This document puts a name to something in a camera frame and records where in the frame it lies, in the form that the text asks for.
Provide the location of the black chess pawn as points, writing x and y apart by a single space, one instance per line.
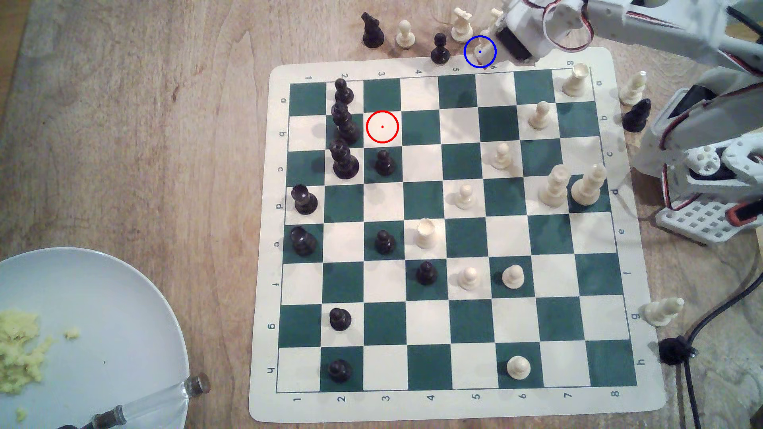
343 90
340 370
340 319
385 242
440 50
384 162
426 273

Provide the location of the black chess knight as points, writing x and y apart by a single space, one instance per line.
303 242
372 33

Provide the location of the green white chess mat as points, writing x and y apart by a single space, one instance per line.
387 202

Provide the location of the black chess rook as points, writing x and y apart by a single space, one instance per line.
304 199

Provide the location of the white chess bishop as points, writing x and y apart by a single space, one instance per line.
633 89

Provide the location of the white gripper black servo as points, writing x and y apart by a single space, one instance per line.
513 44

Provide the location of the small yellow food crumb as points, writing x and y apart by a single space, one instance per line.
71 333
21 414

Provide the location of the small white chess piece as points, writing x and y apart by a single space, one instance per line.
484 53

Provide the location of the yellow food pile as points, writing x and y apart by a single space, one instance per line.
18 351

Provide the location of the tall black chess piece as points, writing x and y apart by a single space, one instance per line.
344 161
344 122

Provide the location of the black pawn off-board right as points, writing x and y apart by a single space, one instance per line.
636 116

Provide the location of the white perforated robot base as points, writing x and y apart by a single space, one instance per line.
709 220

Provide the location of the pale blue plate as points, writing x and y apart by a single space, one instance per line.
101 333

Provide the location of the white chess pawn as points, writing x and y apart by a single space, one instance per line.
512 276
502 157
465 196
469 278
405 34
518 368
493 21
540 115

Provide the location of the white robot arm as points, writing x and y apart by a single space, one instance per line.
655 27

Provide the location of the white chess rook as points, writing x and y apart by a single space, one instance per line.
576 82
426 233

